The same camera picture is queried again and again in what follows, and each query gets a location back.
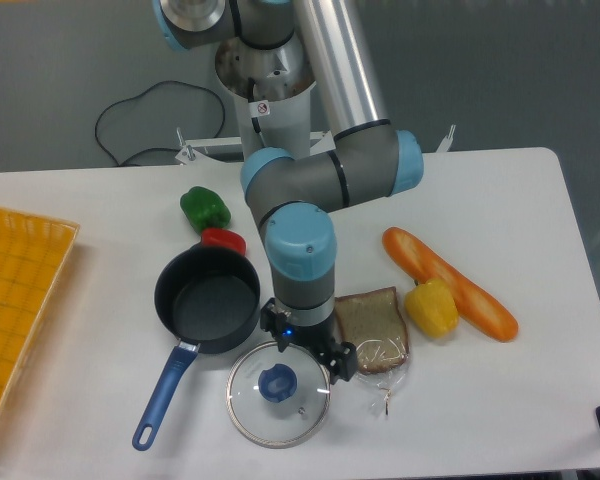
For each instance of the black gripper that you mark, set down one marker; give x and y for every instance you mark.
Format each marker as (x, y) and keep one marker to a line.
(340, 358)

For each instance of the bagged slice of toast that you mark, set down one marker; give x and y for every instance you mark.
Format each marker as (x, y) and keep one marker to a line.
(373, 323)

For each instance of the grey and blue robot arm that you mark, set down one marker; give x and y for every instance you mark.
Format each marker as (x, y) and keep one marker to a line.
(291, 199)

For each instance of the glass lid with blue knob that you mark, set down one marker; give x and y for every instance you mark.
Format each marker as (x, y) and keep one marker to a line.
(278, 399)

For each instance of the yellow bell pepper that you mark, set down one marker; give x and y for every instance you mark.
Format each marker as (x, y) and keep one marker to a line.
(432, 307)

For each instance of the red bell pepper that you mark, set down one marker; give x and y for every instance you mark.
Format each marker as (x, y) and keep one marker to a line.
(220, 237)

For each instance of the orange baguette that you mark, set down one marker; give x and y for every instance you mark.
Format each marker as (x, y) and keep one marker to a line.
(475, 305)

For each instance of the green bell pepper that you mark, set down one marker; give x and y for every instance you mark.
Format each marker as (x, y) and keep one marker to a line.
(204, 208)

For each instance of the yellow woven basket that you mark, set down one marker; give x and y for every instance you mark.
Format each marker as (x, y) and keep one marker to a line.
(33, 251)

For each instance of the black pan with blue handle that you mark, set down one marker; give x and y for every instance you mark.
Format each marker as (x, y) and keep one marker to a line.
(208, 297)

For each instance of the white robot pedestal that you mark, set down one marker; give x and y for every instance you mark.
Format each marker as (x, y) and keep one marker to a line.
(280, 120)

